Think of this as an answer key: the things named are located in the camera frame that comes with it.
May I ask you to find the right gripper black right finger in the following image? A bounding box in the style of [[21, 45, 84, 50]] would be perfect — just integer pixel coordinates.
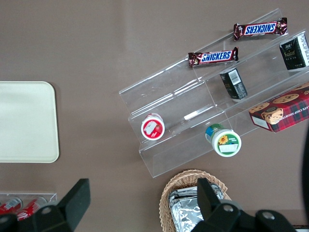
[[197, 178, 244, 232]]

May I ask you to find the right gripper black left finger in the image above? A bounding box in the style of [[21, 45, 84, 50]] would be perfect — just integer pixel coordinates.
[[18, 178, 92, 232]]

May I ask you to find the light tan wicker basket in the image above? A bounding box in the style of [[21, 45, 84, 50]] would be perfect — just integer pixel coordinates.
[[159, 169, 233, 232]]

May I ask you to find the cream plastic tray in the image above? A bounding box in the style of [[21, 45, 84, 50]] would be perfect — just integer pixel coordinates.
[[0, 81, 60, 164]]

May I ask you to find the clear acrylic bottle rack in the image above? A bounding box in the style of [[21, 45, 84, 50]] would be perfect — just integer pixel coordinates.
[[0, 192, 58, 219]]

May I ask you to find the silver foil pouch stack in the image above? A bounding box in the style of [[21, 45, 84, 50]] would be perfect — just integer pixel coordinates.
[[168, 184, 233, 232]]

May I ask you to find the green lidded white cup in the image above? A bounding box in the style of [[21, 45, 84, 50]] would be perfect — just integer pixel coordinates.
[[205, 123, 242, 158]]

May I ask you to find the red lidded white cup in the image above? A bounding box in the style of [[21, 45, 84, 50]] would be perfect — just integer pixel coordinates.
[[140, 112, 166, 141]]

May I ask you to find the clear acrylic step shelf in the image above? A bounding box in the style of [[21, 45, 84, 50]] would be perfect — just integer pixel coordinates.
[[118, 8, 309, 179]]

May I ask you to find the red tartan cookie box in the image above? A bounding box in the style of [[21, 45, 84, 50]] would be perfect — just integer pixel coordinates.
[[248, 82, 309, 133]]

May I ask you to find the small black carton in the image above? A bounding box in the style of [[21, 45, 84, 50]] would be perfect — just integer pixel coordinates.
[[219, 68, 249, 101], [279, 33, 309, 72]]

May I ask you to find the brown Snickers bar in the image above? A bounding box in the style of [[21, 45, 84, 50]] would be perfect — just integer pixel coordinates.
[[188, 46, 240, 68], [233, 17, 289, 41]]

